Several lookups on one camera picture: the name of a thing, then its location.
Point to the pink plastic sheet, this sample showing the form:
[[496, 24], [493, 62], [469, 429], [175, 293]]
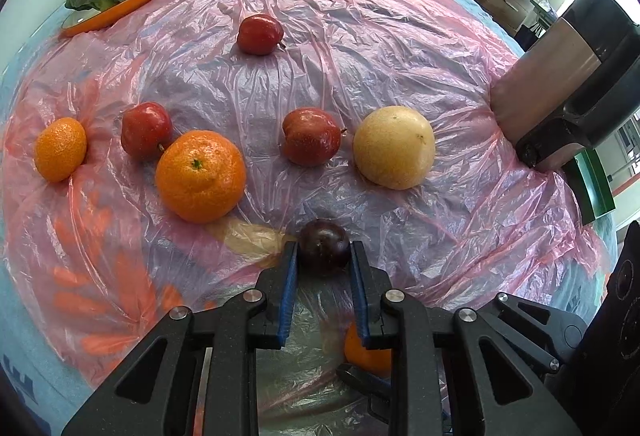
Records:
[[350, 65]]

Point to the small red apple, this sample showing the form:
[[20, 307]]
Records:
[[146, 130]]

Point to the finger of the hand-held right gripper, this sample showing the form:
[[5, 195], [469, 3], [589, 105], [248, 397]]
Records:
[[365, 381], [555, 331]]

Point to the large orange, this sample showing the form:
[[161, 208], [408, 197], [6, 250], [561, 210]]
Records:
[[200, 176]]

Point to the dark purple plum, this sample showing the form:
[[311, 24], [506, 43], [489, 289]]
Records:
[[324, 247]]

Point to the small orange mandarin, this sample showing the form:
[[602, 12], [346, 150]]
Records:
[[60, 155]]

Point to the orange oval plate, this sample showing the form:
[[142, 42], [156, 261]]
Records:
[[117, 10]]

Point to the medium orange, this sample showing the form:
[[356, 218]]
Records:
[[367, 353]]

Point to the bed with blue sheet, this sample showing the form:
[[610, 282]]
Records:
[[30, 40]]

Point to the dark red apple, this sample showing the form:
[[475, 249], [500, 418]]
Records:
[[259, 34]]

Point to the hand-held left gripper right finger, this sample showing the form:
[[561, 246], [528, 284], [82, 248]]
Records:
[[359, 286]]

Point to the red apple with stem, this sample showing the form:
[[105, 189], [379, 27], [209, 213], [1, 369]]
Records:
[[311, 136]]

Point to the yellow grapefruit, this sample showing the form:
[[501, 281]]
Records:
[[394, 146]]

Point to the green metal tray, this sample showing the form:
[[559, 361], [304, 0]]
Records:
[[592, 186]]

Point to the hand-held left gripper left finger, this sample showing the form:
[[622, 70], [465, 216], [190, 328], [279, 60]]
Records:
[[289, 286]]

